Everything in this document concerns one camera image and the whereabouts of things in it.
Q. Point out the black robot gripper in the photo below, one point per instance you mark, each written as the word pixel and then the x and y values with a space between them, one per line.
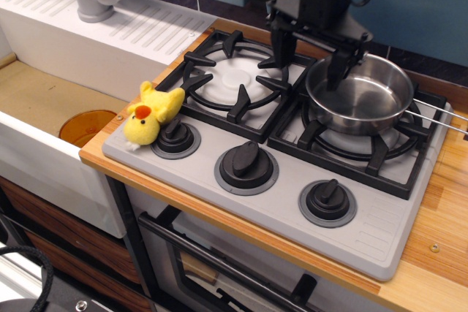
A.
pixel 326 22

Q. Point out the stainless steel pan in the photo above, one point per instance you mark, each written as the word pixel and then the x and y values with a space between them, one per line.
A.
pixel 371 99

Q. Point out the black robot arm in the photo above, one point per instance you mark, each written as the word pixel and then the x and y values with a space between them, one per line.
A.
pixel 320 22

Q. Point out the grey toy stove top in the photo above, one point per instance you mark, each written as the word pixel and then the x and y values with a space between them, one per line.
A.
pixel 247 140

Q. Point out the black middle stove knob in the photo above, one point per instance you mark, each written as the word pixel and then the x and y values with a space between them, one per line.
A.
pixel 246 170

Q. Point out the black stove knob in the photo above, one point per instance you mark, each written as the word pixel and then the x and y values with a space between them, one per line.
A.
pixel 327 204
pixel 246 170
pixel 177 140

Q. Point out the black right stove knob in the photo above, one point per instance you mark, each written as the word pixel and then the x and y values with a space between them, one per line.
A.
pixel 327 204

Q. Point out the black left stove knob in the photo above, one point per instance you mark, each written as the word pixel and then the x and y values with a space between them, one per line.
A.
pixel 177 140

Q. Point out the black left burner grate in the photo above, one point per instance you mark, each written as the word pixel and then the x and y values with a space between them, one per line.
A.
pixel 233 87

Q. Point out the black burner grate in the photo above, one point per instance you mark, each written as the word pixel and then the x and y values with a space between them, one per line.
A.
pixel 233 87
pixel 398 161

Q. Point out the black right burner grate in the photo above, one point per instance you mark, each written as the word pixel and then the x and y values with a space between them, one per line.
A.
pixel 398 161

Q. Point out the yellow stuffed duck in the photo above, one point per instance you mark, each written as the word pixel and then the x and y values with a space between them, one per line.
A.
pixel 155 109

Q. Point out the orange plastic plate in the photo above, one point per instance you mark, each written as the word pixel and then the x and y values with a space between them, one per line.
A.
pixel 81 128

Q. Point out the white toy sink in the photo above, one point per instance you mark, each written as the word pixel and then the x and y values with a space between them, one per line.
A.
pixel 55 66

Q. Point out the wooden drawer fronts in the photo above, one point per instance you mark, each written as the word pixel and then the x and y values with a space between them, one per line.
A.
pixel 77 250

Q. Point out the oven door with handle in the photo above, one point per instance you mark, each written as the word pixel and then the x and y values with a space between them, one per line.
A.
pixel 211 270

